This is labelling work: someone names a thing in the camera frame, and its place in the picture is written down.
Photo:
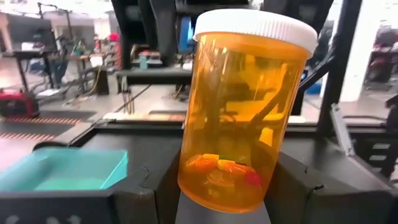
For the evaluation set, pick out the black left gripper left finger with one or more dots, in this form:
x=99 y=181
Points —
x=93 y=208

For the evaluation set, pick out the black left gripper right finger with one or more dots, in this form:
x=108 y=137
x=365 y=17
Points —
x=326 y=202

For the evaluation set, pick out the medium amber pill bottle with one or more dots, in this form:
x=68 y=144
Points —
x=242 y=109

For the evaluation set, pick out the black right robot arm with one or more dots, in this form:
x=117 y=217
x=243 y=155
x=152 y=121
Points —
x=392 y=124

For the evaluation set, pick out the teal plastic bin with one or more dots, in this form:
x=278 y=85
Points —
x=62 y=174

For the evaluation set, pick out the black mat orange stripes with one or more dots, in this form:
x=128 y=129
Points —
x=37 y=127

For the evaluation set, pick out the red black machine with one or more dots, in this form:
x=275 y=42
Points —
x=18 y=104

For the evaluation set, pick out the monitor with blue screen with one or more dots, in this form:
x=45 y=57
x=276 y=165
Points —
x=186 y=34

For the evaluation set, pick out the black aluminium table frame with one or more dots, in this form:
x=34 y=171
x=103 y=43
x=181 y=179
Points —
x=140 y=129

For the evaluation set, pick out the black stand post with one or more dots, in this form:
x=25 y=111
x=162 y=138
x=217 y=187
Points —
x=342 y=62

